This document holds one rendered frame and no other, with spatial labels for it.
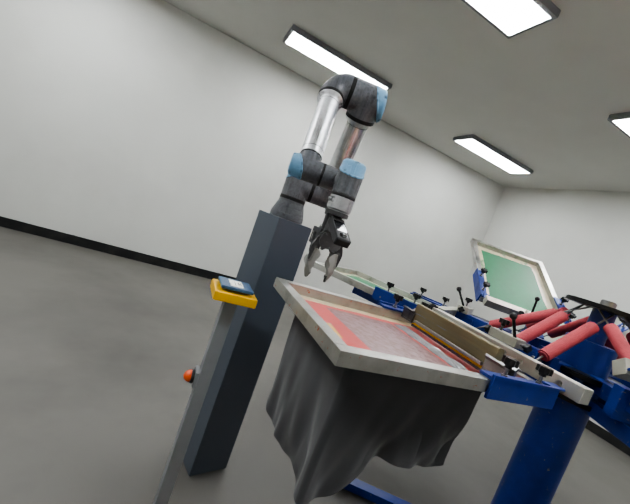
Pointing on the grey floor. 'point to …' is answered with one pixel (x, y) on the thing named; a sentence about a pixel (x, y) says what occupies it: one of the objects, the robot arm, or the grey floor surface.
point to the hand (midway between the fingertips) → (317, 276)
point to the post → (201, 384)
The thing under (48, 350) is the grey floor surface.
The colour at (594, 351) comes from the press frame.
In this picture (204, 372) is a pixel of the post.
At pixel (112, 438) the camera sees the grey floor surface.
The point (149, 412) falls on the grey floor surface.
